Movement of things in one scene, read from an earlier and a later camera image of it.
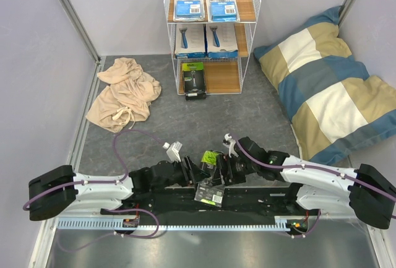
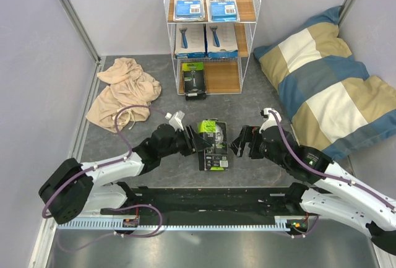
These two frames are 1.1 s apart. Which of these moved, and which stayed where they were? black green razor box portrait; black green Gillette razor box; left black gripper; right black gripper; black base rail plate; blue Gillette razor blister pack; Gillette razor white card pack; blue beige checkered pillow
Moved: right black gripper; black green razor box portrait; left black gripper
Stayed: Gillette razor white card pack; black green Gillette razor box; black base rail plate; blue Gillette razor blister pack; blue beige checkered pillow
